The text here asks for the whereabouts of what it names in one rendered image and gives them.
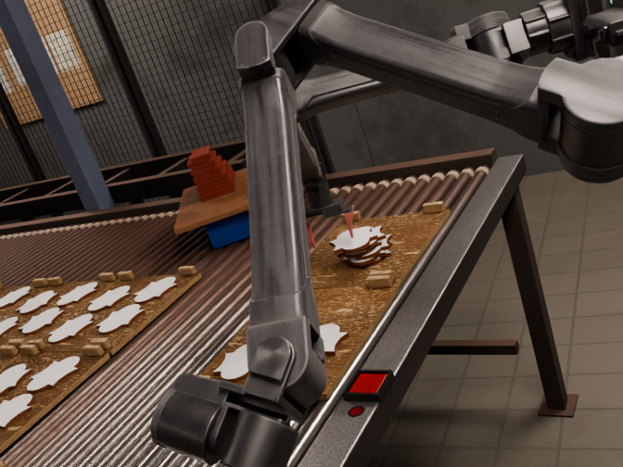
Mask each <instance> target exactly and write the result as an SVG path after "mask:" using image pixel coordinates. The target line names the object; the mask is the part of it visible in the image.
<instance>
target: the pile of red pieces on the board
mask: <svg viewBox="0 0 623 467"><path fill-rule="evenodd" d="M210 150H211V147H210V145H206V146H204V147H201V148H199V149H196V150H193V151H192V155H190V156H189V159H188V162H187V167H188V169H189V168H191V171H190V174H191V176H193V175H194V180H193V181H194V183H196V184H197V191H198V194H199V197H200V200H201V202H202V203H203V202H205V201H208V200H211V199H213V198H216V197H219V196H224V195H227V194H229V193H232V192H234V191H235V172H234V171H233V168H232V166H231V165H228V162H227V161H226V160H222V157H221V155H219V156H217V157H216V151H215V150H213V151H210Z"/></svg>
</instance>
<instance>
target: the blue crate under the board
mask: <svg viewBox="0 0 623 467"><path fill-rule="evenodd" d="M202 227H205V229H206V231H207V234H208V236H209V239H210V242H211V244H212V247H213V248H214V249H216V248H219V247H222V246H226V245H229V244H232V243H234V242H237V241H240V240H243V239H246V238H248V237H250V232H249V214H248V210H246V211H244V212H241V213H238V214H235V215H233V216H230V217H227V218H224V219H222V220H219V221H215V222H212V223H209V224H206V225H204V226H202Z"/></svg>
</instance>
